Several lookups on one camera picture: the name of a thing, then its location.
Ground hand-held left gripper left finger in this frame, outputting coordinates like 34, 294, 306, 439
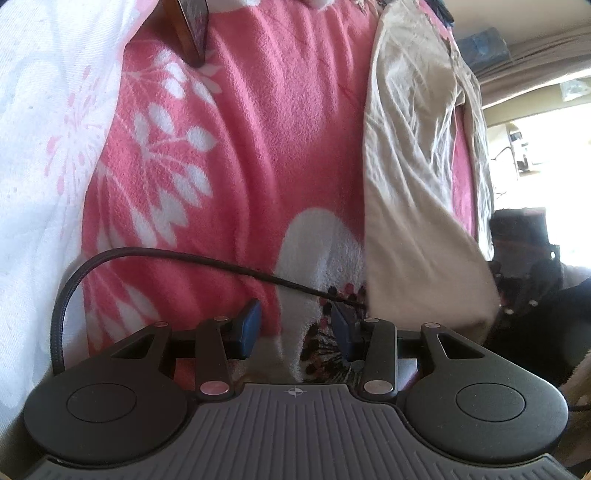
111, 299, 263, 400

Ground phone in brown case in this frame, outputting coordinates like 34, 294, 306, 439
164, 0, 211, 68

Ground beige pants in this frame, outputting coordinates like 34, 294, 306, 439
362, 0, 504, 347

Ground clear plastic bag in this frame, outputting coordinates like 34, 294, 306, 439
560, 79, 591, 101

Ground black braided cable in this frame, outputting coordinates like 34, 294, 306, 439
52, 247, 370, 377

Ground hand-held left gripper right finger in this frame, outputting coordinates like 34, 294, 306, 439
331, 302, 483, 401

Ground blue storage box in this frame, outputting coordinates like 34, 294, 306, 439
457, 28, 511, 65

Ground pale pink white quilt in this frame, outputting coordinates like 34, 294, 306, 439
0, 0, 162, 462

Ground pink floral blanket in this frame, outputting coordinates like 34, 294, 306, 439
81, 0, 481, 384

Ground beige curtain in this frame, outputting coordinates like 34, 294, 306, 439
471, 41, 591, 112

